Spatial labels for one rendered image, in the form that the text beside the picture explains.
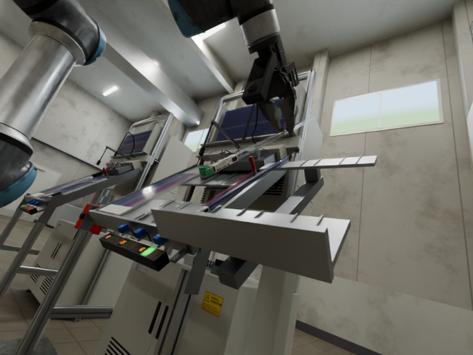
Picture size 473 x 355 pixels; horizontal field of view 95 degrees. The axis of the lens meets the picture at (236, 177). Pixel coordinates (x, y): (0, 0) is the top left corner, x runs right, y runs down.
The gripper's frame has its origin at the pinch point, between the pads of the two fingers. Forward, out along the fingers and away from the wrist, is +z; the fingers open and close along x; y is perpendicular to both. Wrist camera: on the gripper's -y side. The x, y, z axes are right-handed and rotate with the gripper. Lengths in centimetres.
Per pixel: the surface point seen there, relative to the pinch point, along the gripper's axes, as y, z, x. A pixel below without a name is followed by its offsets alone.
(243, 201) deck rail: 1.0, 24.6, 24.1
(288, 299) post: -26.2, 27.7, -3.1
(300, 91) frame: 78, 8, 24
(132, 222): -26, 14, 52
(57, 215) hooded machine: 62, 217, 1063
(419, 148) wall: 365, 205, -36
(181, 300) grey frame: -36.8, 24.4, 19.6
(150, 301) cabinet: -35, 56, 69
